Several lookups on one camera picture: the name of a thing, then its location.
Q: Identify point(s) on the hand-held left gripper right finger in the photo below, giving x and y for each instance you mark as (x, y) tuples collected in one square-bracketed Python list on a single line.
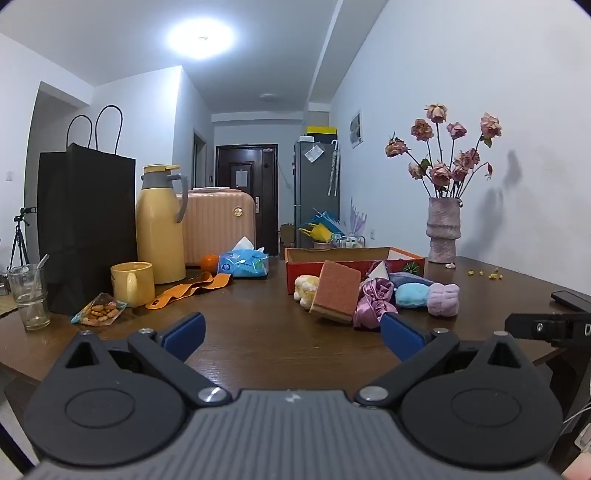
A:
[(402, 339)]

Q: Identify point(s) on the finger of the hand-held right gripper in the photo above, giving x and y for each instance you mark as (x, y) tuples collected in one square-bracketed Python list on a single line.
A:
[(531, 326)]

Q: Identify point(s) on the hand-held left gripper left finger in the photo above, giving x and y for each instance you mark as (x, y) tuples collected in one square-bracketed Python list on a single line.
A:
[(184, 334)]

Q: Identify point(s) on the light blue fluffy towel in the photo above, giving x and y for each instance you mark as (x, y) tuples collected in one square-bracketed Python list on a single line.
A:
[(412, 295)]

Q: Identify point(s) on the pink satin scrunchie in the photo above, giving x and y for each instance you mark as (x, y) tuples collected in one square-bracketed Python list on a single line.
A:
[(375, 300)]

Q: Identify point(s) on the lilac fluffy towel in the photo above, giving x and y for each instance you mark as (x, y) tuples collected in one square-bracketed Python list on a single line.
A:
[(443, 299)]

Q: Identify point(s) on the dark blue cloth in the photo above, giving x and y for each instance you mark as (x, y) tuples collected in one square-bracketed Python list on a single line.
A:
[(408, 278)]

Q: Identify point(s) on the orange sponge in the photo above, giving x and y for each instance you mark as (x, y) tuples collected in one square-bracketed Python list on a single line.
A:
[(336, 290)]

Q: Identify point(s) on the yellow plush toy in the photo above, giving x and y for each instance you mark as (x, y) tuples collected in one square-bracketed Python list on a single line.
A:
[(304, 288)]

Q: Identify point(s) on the orange cardboard box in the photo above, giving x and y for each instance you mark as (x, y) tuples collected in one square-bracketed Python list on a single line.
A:
[(323, 256)]

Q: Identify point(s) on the black phone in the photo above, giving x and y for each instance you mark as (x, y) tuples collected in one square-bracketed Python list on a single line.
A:
[(572, 300)]

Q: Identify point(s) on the yellow flower crumbs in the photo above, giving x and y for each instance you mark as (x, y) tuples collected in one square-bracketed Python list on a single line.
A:
[(494, 275)]

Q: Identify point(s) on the yellow mug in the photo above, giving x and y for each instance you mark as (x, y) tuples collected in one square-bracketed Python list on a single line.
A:
[(134, 281)]

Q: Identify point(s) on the tangerine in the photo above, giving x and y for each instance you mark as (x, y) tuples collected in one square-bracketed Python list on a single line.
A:
[(209, 263)]

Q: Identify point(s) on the cookie snack packet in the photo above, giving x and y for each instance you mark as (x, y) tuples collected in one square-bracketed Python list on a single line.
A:
[(99, 311)]

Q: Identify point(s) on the blue tissue pack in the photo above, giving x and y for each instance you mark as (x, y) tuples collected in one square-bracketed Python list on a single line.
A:
[(242, 265)]

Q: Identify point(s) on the yellow thermos jug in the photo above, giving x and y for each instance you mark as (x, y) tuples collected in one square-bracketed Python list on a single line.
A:
[(159, 230)]

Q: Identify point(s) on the pink suitcase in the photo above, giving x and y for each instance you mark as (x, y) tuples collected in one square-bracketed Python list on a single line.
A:
[(217, 226)]

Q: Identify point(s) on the pink ceramic vase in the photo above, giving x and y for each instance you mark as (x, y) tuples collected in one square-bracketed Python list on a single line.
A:
[(443, 230)]

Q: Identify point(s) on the blue and yellow bag pile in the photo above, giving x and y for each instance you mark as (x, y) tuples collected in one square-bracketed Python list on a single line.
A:
[(321, 228)]

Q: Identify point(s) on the small cardboard box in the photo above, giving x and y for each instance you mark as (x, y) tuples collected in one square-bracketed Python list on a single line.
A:
[(287, 236)]

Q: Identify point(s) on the black paper bag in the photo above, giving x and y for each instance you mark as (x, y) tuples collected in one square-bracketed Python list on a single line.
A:
[(85, 221)]

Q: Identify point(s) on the dark brown door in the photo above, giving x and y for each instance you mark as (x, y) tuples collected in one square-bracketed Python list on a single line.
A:
[(247, 194)]

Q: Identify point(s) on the metal spoon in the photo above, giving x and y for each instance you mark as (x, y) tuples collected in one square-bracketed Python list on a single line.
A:
[(40, 270)]

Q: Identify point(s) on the clear glass cup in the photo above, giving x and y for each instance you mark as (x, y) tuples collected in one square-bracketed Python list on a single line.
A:
[(30, 300)]

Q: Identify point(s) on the dried pink roses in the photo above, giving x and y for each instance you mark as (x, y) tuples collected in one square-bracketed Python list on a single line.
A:
[(438, 173)]

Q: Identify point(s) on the grey refrigerator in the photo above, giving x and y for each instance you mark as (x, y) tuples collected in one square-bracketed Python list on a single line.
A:
[(314, 184)]

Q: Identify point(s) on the folded umbrella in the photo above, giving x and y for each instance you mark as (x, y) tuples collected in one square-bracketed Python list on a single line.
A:
[(333, 168)]

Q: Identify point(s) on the yellow box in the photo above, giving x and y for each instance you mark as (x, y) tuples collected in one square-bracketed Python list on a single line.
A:
[(322, 130)]

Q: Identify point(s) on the round ceiling lamp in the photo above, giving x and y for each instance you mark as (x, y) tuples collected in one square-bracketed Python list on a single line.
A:
[(268, 96)]

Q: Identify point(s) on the bright ceiling light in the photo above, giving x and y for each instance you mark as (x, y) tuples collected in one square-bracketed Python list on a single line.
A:
[(199, 38)]

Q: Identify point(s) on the purple wall decoration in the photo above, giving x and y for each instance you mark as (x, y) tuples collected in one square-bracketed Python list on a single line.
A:
[(358, 217)]

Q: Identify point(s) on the side door frame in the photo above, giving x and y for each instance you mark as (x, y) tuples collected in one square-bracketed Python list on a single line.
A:
[(199, 159)]

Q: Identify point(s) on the camera tripod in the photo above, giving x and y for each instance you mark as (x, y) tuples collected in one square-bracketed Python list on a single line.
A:
[(19, 235)]

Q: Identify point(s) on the grey wall panel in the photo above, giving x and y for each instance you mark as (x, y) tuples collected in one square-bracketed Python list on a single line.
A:
[(356, 129)]

